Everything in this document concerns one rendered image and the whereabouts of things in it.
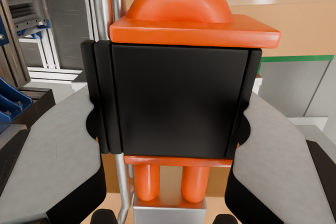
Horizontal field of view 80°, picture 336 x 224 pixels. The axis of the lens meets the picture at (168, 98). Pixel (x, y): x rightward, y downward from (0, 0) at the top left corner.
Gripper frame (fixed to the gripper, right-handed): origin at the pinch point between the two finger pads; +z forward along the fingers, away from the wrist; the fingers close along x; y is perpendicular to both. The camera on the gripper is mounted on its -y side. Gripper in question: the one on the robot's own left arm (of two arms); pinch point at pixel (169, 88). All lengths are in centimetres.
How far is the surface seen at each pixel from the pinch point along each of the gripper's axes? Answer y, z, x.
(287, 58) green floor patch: 36, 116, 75
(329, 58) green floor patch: 35, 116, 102
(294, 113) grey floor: 78, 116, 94
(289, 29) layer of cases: 8, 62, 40
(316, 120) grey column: 82, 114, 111
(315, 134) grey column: 87, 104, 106
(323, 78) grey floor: 49, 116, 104
